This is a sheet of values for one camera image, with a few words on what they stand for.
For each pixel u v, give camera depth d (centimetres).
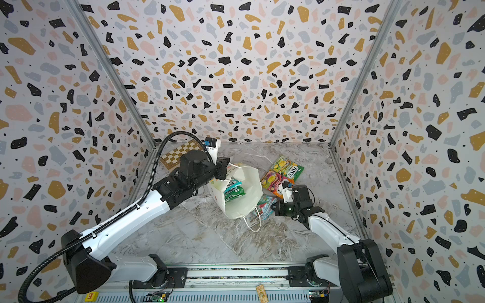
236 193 89
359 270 42
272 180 100
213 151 63
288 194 81
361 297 40
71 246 38
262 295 70
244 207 84
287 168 106
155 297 70
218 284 73
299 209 68
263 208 86
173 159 110
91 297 69
